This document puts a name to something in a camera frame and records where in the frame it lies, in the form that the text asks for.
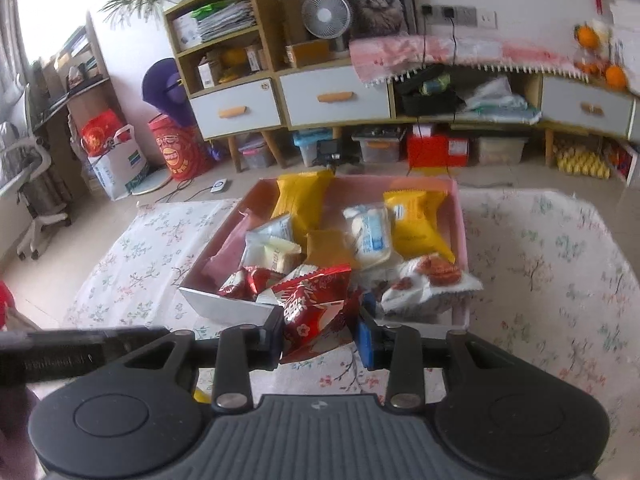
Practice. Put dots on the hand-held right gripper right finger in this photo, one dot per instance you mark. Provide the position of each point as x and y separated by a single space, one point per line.
367 340

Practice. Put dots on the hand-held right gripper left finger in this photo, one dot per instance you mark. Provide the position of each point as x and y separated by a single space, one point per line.
277 335

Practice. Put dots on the red and white snack packet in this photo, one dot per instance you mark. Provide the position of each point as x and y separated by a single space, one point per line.
310 310
245 282

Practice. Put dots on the white box with pink lining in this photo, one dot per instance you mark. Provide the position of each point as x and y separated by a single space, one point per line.
220 307

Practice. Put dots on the pale yellow white snack packet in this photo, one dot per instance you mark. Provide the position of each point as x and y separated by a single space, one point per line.
272 255

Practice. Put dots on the white snack bag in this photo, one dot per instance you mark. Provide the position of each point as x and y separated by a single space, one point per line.
430 280

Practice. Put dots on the clear white bread packet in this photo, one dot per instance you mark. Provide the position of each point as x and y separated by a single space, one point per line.
372 237

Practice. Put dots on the yellow snack packet small label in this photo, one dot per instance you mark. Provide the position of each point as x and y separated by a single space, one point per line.
420 230

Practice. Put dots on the large plain yellow snack packet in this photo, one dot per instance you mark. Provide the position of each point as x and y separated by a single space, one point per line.
300 200

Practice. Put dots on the red cloth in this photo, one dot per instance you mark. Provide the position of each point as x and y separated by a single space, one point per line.
5 297

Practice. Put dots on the white round charger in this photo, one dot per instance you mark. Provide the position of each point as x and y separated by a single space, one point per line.
220 186

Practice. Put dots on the white office chair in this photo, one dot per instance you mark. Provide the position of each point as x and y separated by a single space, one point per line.
30 195

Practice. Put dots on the small clear storage bin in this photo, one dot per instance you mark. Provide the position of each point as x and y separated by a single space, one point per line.
255 155

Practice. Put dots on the floral tablecloth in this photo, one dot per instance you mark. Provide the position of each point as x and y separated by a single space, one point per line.
540 270

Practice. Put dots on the black device on floor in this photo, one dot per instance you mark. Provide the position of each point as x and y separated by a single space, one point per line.
330 152

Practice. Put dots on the blue lidded storage bin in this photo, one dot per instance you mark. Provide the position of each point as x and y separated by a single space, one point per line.
310 147

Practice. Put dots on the clear bin orange latch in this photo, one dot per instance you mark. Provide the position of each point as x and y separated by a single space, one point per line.
380 150

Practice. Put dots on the white round floor base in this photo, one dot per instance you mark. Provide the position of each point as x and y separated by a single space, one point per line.
152 182

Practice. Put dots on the red storage box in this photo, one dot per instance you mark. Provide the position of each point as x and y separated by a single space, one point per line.
430 152

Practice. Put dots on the white paper shopping bag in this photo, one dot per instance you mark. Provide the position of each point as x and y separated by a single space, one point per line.
120 165

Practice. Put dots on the red printed bucket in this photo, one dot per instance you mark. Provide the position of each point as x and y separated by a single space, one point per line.
175 150

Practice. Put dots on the red gift bag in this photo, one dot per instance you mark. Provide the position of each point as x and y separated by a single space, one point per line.
97 137

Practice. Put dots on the wide clear storage bin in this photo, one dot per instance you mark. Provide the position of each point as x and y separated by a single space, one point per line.
500 150

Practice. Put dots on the black bag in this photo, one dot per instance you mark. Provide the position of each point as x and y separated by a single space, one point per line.
425 102

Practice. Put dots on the wooden bookshelf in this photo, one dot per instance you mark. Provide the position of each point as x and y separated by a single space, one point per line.
85 105

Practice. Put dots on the small white product box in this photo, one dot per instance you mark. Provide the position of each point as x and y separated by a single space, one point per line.
207 75

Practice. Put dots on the pile of white teal cloths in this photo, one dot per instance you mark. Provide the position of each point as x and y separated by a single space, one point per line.
495 100

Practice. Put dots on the tray of yellow items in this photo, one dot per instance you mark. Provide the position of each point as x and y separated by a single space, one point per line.
580 162

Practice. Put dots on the small brown boxes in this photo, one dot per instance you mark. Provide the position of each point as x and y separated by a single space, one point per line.
255 57

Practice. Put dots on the yellow item on shelf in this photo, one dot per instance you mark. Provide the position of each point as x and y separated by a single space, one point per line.
232 60

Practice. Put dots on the pink runner cloth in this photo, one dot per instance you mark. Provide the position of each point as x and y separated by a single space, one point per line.
380 57

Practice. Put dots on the flat cardboard box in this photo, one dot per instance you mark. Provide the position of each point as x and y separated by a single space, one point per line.
307 52

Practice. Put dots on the wooden shelf cabinet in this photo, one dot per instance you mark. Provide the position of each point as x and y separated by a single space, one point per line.
172 60

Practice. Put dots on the white box on shelf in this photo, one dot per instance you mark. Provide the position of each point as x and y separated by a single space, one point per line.
187 30

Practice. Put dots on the stack of papers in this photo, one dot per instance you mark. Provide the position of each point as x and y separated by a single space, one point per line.
225 20

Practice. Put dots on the white desk fan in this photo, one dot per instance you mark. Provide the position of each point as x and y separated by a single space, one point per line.
325 12

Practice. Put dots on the framed cat picture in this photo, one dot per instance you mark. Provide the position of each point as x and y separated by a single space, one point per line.
380 2

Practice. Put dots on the orange fruit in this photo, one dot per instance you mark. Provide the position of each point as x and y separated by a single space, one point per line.
616 76
586 37
587 66

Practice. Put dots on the wall outlet panel with plugs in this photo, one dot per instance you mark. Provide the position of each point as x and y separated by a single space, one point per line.
462 15

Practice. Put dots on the white wall outlet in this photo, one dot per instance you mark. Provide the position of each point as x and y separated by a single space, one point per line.
487 18

